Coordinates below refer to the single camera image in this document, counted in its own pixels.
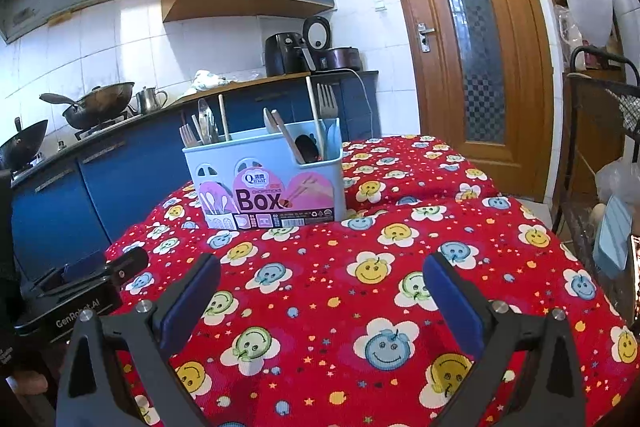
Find metal fork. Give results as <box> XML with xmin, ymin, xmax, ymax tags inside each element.
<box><xmin>179</xmin><ymin>123</ymin><xmax>202</xmax><ymax>148</ymax></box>

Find gas stove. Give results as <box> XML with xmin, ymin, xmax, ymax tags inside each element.
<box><xmin>75</xmin><ymin>109</ymin><xmax>141</xmax><ymax>140</ymax></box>

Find black wok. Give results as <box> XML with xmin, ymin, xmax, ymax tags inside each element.
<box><xmin>0</xmin><ymin>117</ymin><xmax>49</xmax><ymax>172</ymax></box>

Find person's left hand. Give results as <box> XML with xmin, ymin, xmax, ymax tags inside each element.
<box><xmin>7</xmin><ymin>369</ymin><xmax>51</xmax><ymax>405</ymax></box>

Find black spoon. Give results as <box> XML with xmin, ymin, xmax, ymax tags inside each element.
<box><xmin>294</xmin><ymin>133</ymin><xmax>322</xmax><ymax>164</ymax></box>

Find pale plastic fork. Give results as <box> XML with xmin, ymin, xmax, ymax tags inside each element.
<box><xmin>316</xmin><ymin>83</ymin><xmax>342</xmax><ymax>160</ymax></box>

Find black air fryer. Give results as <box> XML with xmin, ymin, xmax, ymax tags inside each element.
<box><xmin>264</xmin><ymin>33</ymin><xmax>311</xmax><ymax>78</ymax></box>

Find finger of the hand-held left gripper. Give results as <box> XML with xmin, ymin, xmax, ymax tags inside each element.
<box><xmin>35</xmin><ymin>253</ymin><xmax>108</xmax><ymax>295</ymax></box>
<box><xmin>100</xmin><ymin>247</ymin><xmax>151</xmax><ymax>290</ymax></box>

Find white plastic spoon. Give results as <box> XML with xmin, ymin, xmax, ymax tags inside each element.
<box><xmin>263</xmin><ymin>107</ymin><xmax>282</xmax><ymax>136</ymax></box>

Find light blue plastic bag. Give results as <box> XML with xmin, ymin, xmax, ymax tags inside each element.
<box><xmin>592</xmin><ymin>194</ymin><xmax>633</xmax><ymax>280</ymax></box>

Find rice cooker with open lid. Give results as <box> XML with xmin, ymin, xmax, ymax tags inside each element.
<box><xmin>302</xmin><ymin>16</ymin><xmax>362</xmax><ymax>72</ymax></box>

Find large metal wok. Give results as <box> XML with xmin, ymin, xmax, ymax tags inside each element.
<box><xmin>39</xmin><ymin>81</ymin><xmax>136</xmax><ymax>130</ymax></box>

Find wooden utensil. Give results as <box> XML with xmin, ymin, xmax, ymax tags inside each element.
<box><xmin>271</xmin><ymin>109</ymin><xmax>307</xmax><ymax>166</ymax></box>

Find white power cable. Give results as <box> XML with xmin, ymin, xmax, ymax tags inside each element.
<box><xmin>345</xmin><ymin>68</ymin><xmax>376</xmax><ymax>140</ymax></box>

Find black wire rack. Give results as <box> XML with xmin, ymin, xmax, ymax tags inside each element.
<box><xmin>552</xmin><ymin>46</ymin><xmax>640</xmax><ymax>333</ymax></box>

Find red floral tablecloth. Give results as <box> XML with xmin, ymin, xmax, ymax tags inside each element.
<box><xmin>102</xmin><ymin>134</ymin><xmax>640</xmax><ymax>427</ymax></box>

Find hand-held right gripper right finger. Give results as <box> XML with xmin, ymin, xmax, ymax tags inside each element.
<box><xmin>422</xmin><ymin>252</ymin><xmax>586</xmax><ymax>427</ymax></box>

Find metal door handle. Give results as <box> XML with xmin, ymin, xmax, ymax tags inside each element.
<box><xmin>417</xmin><ymin>22</ymin><xmax>437</xmax><ymax>54</ymax></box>

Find clear plastic bag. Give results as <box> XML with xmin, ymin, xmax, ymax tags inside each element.
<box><xmin>595</xmin><ymin>157</ymin><xmax>640</xmax><ymax>208</ymax></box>

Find light blue utensil holder box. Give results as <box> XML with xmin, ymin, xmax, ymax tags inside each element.
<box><xmin>181</xmin><ymin>117</ymin><xmax>348</xmax><ymax>230</ymax></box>

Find blue kitchen base cabinets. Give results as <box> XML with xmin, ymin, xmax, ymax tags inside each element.
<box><xmin>10</xmin><ymin>71</ymin><xmax>381</xmax><ymax>278</ymax></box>

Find wooden door with glass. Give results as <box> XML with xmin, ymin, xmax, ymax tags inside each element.
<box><xmin>376</xmin><ymin>0</ymin><xmax>555</xmax><ymax>202</ymax></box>

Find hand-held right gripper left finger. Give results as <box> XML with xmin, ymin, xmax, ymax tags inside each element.
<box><xmin>55</xmin><ymin>253</ymin><xmax>222</xmax><ymax>427</ymax></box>

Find metal pitcher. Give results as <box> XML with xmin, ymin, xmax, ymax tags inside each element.
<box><xmin>135</xmin><ymin>87</ymin><xmax>169</xmax><ymax>114</ymax></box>

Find white cloth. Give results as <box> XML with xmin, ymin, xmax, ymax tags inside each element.
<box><xmin>190</xmin><ymin>69</ymin><xmax>231</xmax><ymax>94</ymax></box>

